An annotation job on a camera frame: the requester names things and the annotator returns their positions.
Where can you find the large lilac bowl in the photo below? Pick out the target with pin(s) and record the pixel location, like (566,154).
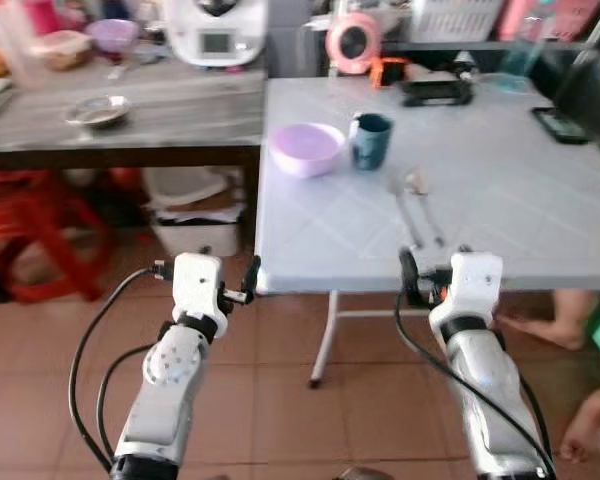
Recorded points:
(307,150)

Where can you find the orange black tool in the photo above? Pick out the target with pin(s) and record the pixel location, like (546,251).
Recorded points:
(388,72)

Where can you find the metal fork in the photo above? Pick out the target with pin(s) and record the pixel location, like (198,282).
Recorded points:
(396,185)

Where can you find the grey robot knee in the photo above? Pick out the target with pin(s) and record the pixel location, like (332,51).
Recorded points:
(362,474)

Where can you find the clear plastic pitcher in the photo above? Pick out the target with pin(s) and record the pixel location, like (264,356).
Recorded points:
(10,45)

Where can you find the black chair back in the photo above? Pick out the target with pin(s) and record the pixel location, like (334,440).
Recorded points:
(590,90)

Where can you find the red plastic stool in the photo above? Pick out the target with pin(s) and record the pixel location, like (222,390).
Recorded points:
(40,215)

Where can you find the black phone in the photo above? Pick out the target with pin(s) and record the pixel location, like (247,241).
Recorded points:
(560,125)

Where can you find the marble top wooden table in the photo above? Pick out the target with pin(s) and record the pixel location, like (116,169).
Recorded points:
(180,110)

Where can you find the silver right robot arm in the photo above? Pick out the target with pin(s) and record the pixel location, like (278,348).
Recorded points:
(490,390)

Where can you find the teal mug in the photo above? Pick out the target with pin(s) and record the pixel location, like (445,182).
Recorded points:
(372,145)

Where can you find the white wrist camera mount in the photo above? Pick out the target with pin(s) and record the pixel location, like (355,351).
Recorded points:
(470,285)
(197,285)

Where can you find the white storage box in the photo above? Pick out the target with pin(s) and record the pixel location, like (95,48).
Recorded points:
(195,235)

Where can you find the small purple bowl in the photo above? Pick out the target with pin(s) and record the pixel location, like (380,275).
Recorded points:
(112,33)

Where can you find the white folding table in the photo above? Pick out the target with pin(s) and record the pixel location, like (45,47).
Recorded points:
(480,200)

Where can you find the metal plate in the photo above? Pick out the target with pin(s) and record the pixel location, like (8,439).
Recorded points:
(98,110)

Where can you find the pink round fan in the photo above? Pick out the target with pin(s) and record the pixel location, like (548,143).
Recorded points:
(353,45)

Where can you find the white kitchen appliance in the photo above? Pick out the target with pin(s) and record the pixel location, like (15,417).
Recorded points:
(215,25)

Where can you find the person bare hand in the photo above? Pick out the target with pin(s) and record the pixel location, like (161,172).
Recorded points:
(583,430)

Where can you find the black kitchen scale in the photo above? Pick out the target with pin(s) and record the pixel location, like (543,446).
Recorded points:
(435,92)

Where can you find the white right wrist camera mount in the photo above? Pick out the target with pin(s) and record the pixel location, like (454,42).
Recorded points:
(470,285)

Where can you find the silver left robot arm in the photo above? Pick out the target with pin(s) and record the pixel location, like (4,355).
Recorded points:
(165,400)

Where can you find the clear food container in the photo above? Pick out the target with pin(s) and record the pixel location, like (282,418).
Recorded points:
(62,50)

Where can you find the person bare foot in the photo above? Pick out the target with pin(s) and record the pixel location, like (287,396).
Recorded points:
(555,325)

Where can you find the white plastic basket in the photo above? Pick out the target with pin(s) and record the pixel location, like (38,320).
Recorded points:
(458,20)

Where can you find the clear blue plastic cup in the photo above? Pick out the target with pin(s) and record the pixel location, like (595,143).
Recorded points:
(528,60)

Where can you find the pink plastic crate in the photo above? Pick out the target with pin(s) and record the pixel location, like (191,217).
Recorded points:
(550,18)

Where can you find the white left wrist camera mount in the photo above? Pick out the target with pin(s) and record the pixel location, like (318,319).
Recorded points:
(197,285)

